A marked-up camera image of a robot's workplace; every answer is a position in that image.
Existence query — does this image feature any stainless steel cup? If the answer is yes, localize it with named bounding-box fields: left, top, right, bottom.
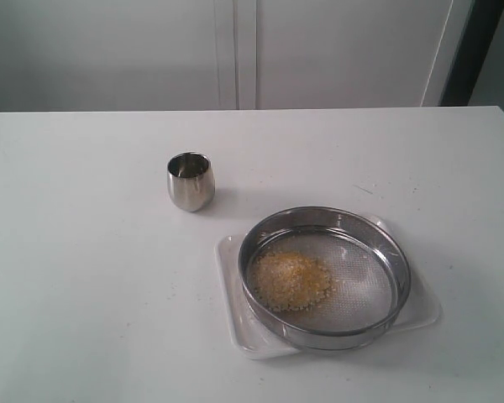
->
left=167, top=152, right=215, bottom=212

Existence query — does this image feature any yellow grain powder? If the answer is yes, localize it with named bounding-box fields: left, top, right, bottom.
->
left=249, top=252, right=332, bottom=312

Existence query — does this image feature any round stainless steel sieve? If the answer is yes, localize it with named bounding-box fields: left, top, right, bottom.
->
left=237, top=207, right=412, bottom=352

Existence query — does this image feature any white plastic tray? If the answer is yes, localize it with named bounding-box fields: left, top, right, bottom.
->
left=215, top=207, right=442, bottom=359

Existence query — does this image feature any white cabinet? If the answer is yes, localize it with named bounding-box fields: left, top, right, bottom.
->
left=0, top=1, right=473, bottom=112

